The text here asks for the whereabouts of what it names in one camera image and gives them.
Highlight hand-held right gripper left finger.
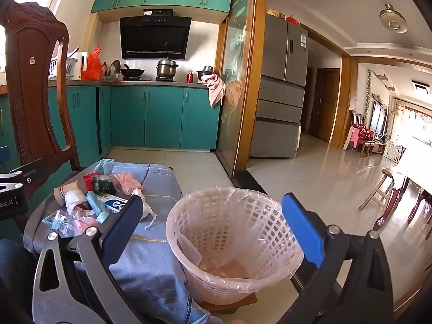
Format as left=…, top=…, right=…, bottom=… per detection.
left=32, top=194, right=146, bottom=324

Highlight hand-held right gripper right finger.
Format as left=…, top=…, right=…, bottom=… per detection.
left=281, top=193, right=395, bottom=324

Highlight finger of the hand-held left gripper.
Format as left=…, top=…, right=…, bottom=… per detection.
left=9, top=158, right=48, bottom=184

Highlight white and blue toothpaste box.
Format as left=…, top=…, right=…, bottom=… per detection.
left=96, top=192, right=136, bottom=215

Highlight black and clear plastic packet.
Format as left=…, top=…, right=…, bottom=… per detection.
left=94, top=177, right=115, bottom=194

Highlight white plastic lattice basket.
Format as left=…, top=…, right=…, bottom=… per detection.
left=166, top=186, right=304, bottom=306

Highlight teal plastic tube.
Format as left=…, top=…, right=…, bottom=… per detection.
left=86, top=191, right=110, bottom=225

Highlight small pink crumpled wrapper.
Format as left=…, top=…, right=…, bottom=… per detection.
left=72, top=209, right=100, bottom=237

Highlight tan paper cup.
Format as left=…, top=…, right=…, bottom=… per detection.
left=53, top=180, right=85, bottom=206

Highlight large pink plastic wrapper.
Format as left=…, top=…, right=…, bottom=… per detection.
left=111, top=172, right=144, bottom=196

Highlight blue checked table cloth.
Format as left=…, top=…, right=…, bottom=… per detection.
left=23, top=162, right=223, bottom=324

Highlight clear wrapper with blue print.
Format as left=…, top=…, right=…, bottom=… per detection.
left=41, top=209, right=80, bottom=237

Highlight crumpled white tissue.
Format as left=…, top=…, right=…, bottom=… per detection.
left=64, top=191, right=88, bottom=215

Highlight light blue plastic bag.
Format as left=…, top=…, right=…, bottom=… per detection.
left=94, top=158, right=115, bottom=176

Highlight person's leg in jeans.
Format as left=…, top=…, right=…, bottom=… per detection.
left=0, top=238, right=38, bottom=324

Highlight carved wooden chair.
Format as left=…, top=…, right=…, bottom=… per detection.
left=0, top=0, right=85, bottom=233

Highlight light wooden stool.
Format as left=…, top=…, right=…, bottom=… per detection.
left=358, top=169, right=406, bottom=211

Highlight white dish rack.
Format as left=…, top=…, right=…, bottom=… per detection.
left=49, top=49, right=83, bottom=80

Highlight teal kitchen base cabinets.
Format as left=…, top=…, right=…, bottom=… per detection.
left=0, top=80, right=221, bottom=190

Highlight red wooden chairs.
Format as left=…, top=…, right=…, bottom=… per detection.
left=351, top=110, right=377, bottom=157

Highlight white low fence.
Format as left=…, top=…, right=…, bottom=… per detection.
left=385, top=140, right=407, bottom=163

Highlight dark wooden dining table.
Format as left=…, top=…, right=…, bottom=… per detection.
left=373, top=175, right=432, bottom=233

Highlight grey refrigerator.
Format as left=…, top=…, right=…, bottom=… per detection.
left=249, top=13, right=309, bottom=159

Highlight brown wooden door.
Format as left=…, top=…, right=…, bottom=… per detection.
left=309, top=67, right=341, bottom=142

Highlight black wok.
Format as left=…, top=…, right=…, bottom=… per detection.
left=120, top=63, right=146, bottom=78

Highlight gas stove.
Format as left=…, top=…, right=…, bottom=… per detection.
left=115, top=76, right=178, bottom=83

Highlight green leaf garland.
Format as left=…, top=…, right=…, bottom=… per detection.
left=363, top=69, right=372, bottom=119

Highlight steel stock pot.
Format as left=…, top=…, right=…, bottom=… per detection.
left=155, top=57, right=179, bottom=79

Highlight pink hanging cloth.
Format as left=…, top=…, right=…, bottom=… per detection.
left=201, top=72, right=226, bottom=108

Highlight wood framed glass sliding door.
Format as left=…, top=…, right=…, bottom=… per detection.
left=214, top=0, right=267, bottom=179

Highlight steel bowl with dark rim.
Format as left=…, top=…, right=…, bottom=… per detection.
left=197, top=66, right=217, bottom=82

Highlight black range hood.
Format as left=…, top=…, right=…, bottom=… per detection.
left=120, top=8, right=192, bottom=61

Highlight ceiling air vent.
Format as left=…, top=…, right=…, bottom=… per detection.
left=411, top=80, right=432, bottom=95

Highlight round ceiling light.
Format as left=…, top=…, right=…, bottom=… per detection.
left=379, top=3, right=408, bottom=34

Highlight white face mask with strings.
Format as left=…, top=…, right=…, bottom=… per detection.
left=131, top=189, right=159, bottom=230

